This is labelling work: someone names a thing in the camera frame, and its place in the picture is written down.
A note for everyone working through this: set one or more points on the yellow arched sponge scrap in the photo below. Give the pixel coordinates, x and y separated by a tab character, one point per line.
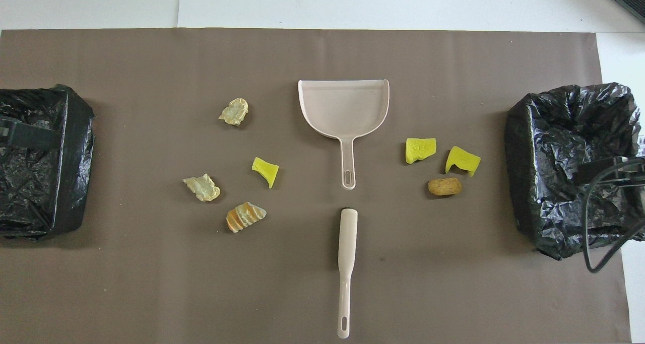
461	157

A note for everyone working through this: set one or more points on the brown potato shaped scrap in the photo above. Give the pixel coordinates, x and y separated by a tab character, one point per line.
444	186

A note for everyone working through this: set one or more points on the pale olive foam scrap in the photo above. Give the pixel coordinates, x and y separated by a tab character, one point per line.
202	188

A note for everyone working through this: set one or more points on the yellow blocky sponge scrap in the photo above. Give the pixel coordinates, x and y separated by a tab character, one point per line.
419	150

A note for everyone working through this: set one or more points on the pale yellow ridged foam scrap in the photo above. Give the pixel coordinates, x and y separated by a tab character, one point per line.
234	111

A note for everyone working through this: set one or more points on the orange striped foam scrap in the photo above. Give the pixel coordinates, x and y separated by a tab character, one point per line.
244	217

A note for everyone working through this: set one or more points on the bright yellow wedge sponge scrap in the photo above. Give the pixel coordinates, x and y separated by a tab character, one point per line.
266	172

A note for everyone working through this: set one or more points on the beige hand brush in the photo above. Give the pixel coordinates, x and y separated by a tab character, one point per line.
347	233

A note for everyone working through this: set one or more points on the beige plastic dustpan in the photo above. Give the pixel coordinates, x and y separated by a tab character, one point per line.
342	107

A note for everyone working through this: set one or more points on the flat black bag covered bin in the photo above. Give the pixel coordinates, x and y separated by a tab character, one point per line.
50	193

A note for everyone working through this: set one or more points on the open crumpled black bag bin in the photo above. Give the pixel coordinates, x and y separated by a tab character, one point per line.
554	132

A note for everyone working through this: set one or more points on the brown paper table mat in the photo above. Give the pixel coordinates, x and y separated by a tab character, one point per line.
151	283

